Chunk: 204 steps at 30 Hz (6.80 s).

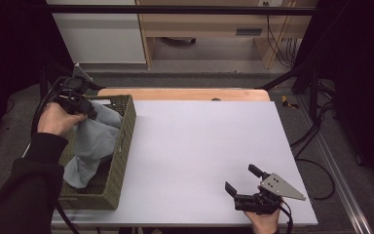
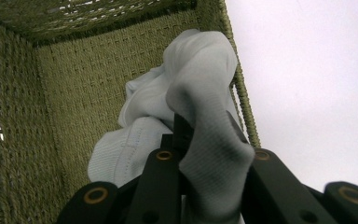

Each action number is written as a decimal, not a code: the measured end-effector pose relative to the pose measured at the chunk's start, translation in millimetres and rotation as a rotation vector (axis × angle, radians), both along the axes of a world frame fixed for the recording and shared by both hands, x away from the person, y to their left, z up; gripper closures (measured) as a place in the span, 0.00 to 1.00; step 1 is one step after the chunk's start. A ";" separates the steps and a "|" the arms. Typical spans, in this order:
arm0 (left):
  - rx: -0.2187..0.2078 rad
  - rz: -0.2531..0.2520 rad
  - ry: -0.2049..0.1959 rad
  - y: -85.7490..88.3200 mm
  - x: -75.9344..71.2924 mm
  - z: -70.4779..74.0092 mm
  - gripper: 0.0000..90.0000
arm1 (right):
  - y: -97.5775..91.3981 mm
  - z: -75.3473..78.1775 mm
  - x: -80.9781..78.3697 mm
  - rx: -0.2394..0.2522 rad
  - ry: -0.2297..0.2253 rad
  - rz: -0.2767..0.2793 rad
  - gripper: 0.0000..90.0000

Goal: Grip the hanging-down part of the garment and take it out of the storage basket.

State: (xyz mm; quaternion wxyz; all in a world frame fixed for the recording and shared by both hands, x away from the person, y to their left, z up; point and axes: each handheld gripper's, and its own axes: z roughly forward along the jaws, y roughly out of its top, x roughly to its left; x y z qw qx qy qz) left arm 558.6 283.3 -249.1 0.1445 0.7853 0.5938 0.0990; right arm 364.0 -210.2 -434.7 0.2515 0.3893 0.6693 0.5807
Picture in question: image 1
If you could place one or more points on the green woven basket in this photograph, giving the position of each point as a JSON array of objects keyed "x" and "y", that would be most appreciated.
[{"x": 118, "y": 156}]

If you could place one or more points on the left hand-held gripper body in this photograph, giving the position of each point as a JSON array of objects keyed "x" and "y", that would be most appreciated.
[{"x": 73, "y": 96}]

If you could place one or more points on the black curtain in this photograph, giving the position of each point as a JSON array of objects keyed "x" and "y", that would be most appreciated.
[
  {"x": 6, "y": 48},
  {"x": 363, "y": 81}
]

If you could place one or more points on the white cabinet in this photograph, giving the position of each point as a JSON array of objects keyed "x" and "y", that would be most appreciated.
[{"x": 100, "y": 35}]

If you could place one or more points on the person's left hand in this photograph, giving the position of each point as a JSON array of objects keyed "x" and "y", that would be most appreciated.
[{"x": 56, "y": 121}]

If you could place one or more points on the wooden desk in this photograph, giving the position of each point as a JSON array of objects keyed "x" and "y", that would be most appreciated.
[{"x": 207, "y": 27}]

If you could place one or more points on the black metal stand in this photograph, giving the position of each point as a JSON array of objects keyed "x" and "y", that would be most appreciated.
[{"x": 311, "y": 84}]

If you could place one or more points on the metal floor rail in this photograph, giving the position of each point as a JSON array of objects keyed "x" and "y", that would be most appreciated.
[{"x": 341, "y": 185}]

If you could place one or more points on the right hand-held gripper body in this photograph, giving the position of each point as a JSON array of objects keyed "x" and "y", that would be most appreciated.
[{"x": 263, "y": 198}]

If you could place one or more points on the yellow and black tool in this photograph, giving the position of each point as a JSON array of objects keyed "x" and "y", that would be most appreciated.
[{"x": 286, "y": 102}]

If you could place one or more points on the person's right hand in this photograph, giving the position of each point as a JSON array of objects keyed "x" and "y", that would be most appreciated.
[{"x": 264, "y": 223}]

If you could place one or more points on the grey-blue cloth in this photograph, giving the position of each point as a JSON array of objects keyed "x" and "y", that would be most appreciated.
[{"x": 92, "y": 143}]

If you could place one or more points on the black horizontal frame bar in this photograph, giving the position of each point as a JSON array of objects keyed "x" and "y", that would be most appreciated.
[{"x": 181, "y": 10}]

